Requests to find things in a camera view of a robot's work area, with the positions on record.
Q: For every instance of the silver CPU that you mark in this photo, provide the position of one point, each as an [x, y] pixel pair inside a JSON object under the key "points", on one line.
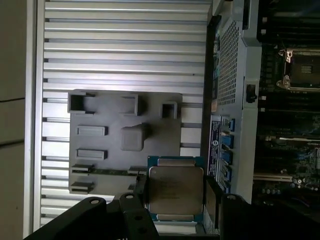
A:
{"points": [[175, 190]]}

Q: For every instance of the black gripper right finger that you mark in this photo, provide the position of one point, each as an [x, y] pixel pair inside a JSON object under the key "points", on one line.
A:
{"points": [[232, 217]]}

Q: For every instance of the CPU socket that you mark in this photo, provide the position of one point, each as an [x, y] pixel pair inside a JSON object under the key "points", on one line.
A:
{"points": [[307, 68]]}

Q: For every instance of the green motherboard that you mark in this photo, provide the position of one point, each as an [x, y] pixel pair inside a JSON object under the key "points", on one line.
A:
{"points": [[275, 120]]}

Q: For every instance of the grey parts rack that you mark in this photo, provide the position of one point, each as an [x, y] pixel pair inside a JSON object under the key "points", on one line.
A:
{"points": [[100, 142]]}

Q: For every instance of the blue white rear label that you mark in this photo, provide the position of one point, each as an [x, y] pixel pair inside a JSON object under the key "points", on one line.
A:
{"points": [[215, 142]]}

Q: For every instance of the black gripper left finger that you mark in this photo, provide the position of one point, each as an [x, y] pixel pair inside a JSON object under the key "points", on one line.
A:
{"points": [[135, 220]]}

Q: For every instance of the black RAM slot bank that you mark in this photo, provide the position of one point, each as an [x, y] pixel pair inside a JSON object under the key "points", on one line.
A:
{"points": [[287, 107], [287, 15]]}

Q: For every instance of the black case knob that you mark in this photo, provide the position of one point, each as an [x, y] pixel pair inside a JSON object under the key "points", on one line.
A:
{"points": [[251, 93]]}

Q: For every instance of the dark grey PC case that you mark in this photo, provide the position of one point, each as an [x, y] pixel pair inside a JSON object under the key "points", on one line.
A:
{"points": [[230, 62]]}

